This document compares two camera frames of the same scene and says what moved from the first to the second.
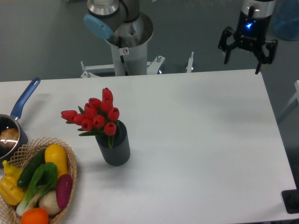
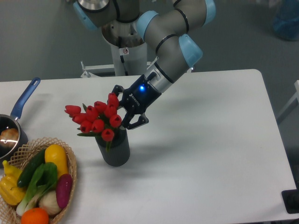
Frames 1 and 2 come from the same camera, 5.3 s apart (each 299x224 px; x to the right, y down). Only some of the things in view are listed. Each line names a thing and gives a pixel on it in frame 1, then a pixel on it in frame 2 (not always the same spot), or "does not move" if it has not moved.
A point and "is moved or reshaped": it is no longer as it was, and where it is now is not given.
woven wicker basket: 8,213 does not move
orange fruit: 35,215 does not move
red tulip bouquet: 98,116 is moved or reshaped
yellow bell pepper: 10,192 does not move
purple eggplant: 63,190 does not move
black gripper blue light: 250,34 → 138,98
